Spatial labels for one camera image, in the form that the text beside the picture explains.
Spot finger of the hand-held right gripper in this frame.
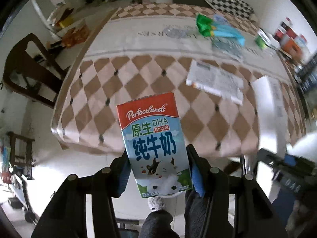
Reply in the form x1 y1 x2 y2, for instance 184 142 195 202
257 148 299 170

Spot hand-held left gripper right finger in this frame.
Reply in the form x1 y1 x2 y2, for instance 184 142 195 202
186 144 288 238

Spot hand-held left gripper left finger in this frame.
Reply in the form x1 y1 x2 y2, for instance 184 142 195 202
31 151 131 238

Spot milk carton with cow print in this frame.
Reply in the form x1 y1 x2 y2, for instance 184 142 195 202
116 92 193 199

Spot white plastic bag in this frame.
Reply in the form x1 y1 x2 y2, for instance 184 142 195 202
287 131 317 160

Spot person's grey sock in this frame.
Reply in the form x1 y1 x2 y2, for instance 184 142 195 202
148 195 167 212

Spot person's dark fleece pants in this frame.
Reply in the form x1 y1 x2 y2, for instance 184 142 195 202
139 191 211 238

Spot white printed paper booklet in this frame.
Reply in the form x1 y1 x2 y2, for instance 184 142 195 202
186 59 244 105

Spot black wheeled cart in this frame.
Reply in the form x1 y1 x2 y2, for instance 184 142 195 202
0 131 40 225

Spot checkered tablecloth table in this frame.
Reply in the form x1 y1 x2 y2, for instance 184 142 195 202
51 2 308 158

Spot green and white box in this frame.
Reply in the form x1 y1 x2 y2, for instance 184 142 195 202
255 28 280 50

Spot clear plastic wrapper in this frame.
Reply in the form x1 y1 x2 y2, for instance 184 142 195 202
212 37 244 62

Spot blue plastic packet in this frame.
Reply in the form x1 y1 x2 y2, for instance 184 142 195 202
210 21 245 46

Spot dark wooden chair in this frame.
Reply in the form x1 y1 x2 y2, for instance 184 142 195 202
2 33 68 109

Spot orange snack bag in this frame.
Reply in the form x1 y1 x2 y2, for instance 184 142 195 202
61 26 90 49

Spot green plastic bag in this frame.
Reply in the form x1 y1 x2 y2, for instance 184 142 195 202
196 13 215 37

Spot black white checkered cushion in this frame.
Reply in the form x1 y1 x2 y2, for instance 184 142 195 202
203 0 255 20

